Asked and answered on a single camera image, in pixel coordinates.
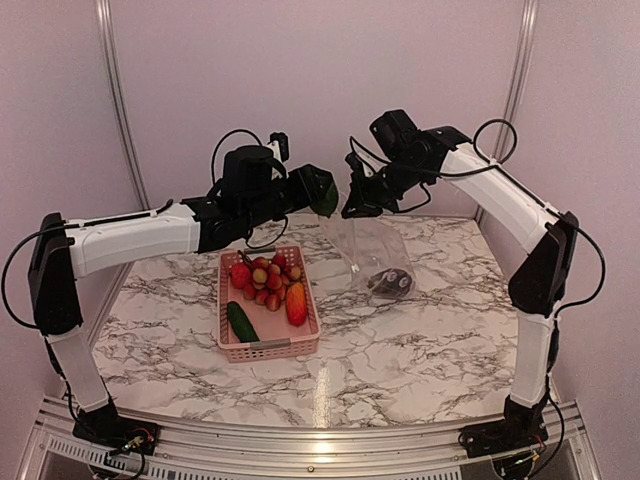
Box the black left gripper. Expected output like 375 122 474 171
242 163 333 230

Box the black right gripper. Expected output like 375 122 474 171
342 154 431 218

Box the green avocado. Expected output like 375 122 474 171
310 183 339 218

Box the clear zip top bag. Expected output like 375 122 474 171
319 214 417 300

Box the purple eggplant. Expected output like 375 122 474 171
367 268 414 299

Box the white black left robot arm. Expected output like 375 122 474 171
28 145 335 445

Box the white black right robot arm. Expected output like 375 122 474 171
342 110 577 410

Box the red lychee bunch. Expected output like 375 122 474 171
242 254 302 312

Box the red bumpy fruit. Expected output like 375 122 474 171
229 263 252 290

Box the orange yellow fruit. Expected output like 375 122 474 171
285 283 308 327

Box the dark green cucumber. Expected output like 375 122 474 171
227 301 260 343

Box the pink perforated plastic basket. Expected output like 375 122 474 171
217 244 321 363

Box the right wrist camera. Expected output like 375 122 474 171
345 136 376 177

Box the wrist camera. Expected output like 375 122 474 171
267 132 290 163
345 136 376 177

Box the rear aluminium table rail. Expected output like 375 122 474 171
288 208 475 221

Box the aluminium table rail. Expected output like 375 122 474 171
86 300 113 348
19 394 601 480
288 208 475 221

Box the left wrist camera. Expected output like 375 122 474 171
267 132 290 163

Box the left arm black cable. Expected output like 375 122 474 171
0 128 291 329

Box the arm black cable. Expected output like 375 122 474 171
0 128 291 329
399 118 606 461

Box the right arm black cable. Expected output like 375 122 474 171
399 118 606 461

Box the left aluminium table rail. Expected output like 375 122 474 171
86 300 113 348

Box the right rear aluminium frame post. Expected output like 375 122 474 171
475 0 540 228

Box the aluminium frame post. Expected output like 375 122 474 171
475 0 540 228
95 0 150 209

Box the left rear aluminium frame post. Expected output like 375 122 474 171
95 0 150 209

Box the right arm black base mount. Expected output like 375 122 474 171
458 420 549 458

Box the front aluminium table rail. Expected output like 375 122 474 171
19 394 601 480

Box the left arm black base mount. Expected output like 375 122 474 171
73 417 160 456

